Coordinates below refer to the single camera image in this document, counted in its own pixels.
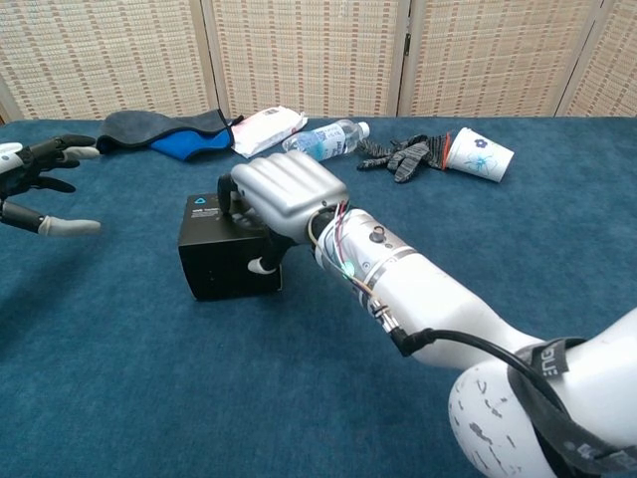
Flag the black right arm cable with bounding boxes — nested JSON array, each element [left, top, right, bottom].
[[370, 303, 573, 429]]

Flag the black paper box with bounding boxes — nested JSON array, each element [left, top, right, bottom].
[[177, 192, 284, 303]]

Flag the clear plastic water bottle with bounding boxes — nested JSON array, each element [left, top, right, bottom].
[[282, 120, 372, 163]]

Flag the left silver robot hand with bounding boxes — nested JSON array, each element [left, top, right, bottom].
[[0, 133, 103, 238]]

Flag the woven folding screen panel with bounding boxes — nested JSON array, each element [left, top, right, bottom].
[[554, 0, 637, 120], [397, 0, 606, 120], [0, 0, 220, 123], [201, 0, 414, 120]]

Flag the white tissue pack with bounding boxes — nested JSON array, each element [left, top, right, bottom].
[[231, 106, 309, 159]]

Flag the white paper cup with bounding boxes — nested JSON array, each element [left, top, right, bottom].
[[444, 126, 517, 184]]

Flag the grey knit glove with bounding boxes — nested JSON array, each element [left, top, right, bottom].
[[356, 131, 453, 184]]

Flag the blue cloth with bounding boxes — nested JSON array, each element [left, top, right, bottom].
[[148, 129, 235, 163]]

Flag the grey towel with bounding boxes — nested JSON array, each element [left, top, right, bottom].
[[96, 109, 230, 155]]

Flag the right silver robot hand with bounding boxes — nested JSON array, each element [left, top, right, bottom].
[[216, 149, 349, 275]]

